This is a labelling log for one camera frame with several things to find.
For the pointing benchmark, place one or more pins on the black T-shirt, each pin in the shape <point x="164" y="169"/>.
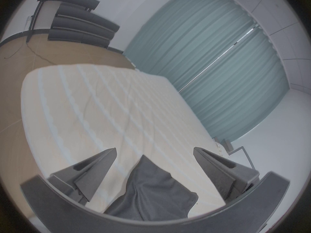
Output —
<point x="150" y="193"/>

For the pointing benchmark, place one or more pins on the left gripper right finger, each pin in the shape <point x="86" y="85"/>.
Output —
<point x="223" y="175"/>

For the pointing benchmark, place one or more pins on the white printed pillow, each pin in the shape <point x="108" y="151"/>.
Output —
<point x="221" y="149"/>

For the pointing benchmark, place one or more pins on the black chest of drawers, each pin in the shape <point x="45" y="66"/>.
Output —
<point x="82" y="25"/>

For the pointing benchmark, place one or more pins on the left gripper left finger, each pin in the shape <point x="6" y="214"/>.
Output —
<point x="94" y="172"/>

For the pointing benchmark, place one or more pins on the grey bedside table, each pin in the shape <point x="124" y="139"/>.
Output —
<point x="227" y="143"/>

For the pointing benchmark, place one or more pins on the bed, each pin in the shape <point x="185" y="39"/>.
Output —
<point x="97" y="105"/>

